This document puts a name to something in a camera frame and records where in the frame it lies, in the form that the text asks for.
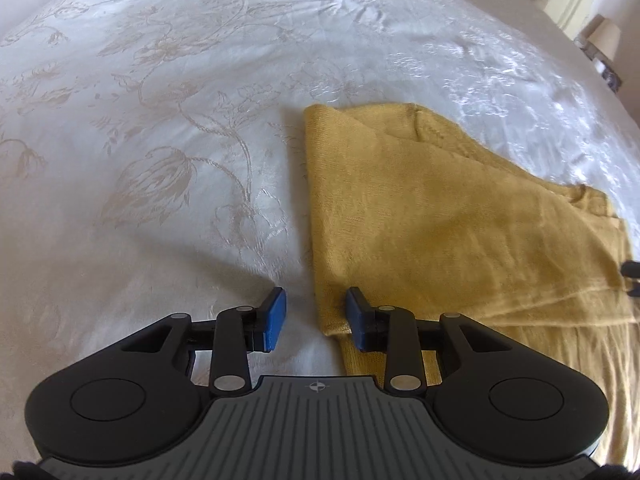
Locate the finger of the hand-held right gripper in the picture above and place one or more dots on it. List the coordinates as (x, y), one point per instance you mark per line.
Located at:
(632, 268)

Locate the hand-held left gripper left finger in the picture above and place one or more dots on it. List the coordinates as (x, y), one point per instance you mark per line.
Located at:
(276, 316)

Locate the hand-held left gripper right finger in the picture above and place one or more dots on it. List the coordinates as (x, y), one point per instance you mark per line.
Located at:
(356, 317)

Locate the yellow knit sweater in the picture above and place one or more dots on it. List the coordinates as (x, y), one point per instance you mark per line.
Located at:
(430, 220)

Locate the white floral bedspread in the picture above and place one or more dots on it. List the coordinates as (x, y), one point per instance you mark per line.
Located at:
(150, 160)

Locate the beige shade table lamp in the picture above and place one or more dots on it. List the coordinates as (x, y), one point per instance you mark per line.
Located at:
(605, 37)

